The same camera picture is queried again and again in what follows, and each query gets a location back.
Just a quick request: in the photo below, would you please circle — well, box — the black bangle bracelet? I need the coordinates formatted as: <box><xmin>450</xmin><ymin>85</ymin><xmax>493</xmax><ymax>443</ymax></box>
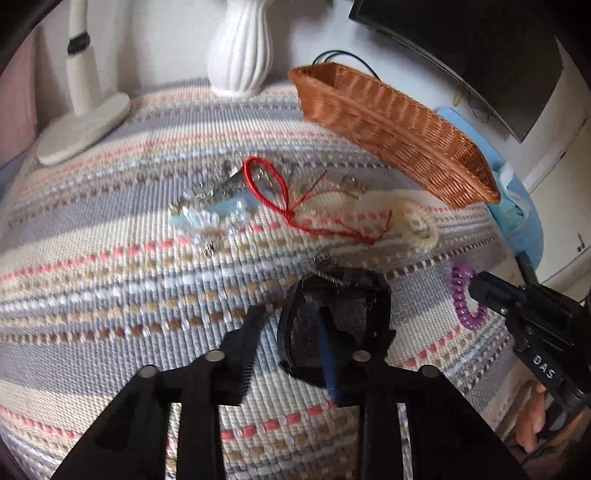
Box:
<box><xmin>276</xmin><ymin>266</ymin><xmax>399</xmax><ymax>389</ymax></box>

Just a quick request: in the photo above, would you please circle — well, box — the person's right hand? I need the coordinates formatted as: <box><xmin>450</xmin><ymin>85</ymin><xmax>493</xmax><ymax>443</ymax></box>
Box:
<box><xmin>514</xmin><ymin>383</ymin><xmax>547</xmax><ymax>453</ymax></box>

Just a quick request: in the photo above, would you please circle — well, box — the light blue tray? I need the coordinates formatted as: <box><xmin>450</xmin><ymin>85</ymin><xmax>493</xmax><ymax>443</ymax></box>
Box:
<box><xmin>437</xmin><ymin>107</ymin><xmax>544</xmax><ymax>269</ymax></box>

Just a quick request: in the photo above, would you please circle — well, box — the blue tissue pack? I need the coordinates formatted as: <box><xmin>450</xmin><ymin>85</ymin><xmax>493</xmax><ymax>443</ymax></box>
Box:
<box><xmin>488</xmin><ymin>163</ymin><xmax>530</xmax><ymax>238</ymax></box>

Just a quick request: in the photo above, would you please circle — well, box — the brown wicker basket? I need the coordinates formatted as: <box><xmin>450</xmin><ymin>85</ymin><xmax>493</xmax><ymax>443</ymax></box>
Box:
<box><xmin>288</xmin><ymin>63</ymin><xmax>501</xmax><ymax>209</ymax></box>

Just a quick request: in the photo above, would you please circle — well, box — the light blue crystal hair clip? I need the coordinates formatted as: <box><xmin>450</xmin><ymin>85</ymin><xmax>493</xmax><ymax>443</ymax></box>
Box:
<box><xmin>169</xmin><ymin>196</ymin><xmax>256</xmax><ymax>233</ymax></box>

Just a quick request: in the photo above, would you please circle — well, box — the woven striped table mat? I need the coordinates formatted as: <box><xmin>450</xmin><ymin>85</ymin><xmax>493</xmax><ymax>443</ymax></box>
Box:
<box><xmin>1</xmin><ymin>81</ymin><xmax>528</xmax><ymax>479</ymax></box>

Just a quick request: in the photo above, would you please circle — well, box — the white desk lamp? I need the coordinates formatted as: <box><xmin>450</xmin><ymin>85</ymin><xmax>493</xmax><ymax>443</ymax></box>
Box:
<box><xmin>36</xmin><ymin>0</ymin><xmax>130</xmax><ymax>166</ymax></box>

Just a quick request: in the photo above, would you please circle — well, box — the white ribbed vase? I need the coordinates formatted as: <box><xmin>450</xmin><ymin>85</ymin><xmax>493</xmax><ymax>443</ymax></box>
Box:
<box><xmin>207</xmin><ymin>0</ymin><xmax>273</xmax><ymax>98</ymax></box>

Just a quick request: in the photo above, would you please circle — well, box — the purple spiral hair tie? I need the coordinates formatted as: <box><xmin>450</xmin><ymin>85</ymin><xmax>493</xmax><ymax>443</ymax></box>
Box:
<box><xmin>450</xmin><ymin>262</ymin><xmax>489</xmax><ymax>331</ymax></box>

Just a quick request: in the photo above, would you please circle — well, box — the cream beaded bracelet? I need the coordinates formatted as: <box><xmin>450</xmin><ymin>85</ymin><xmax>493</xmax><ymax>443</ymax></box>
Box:
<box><xmin>294</xmin><ymin>177</ymin><xmax>441</xmax><ymax>254</ymax></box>

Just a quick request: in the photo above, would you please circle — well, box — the black wall television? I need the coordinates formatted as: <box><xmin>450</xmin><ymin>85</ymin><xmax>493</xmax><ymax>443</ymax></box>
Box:
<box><xmin>349</xmin><ymin>0</ymin><xmax>563</xmax><ymax>141</ymax></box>

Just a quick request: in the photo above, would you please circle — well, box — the black cable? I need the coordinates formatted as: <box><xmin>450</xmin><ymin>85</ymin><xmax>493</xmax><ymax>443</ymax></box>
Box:
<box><xmin>310</xmin><ymin>49</ymin><xmax>382</xmax><ymax>82</ymax></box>

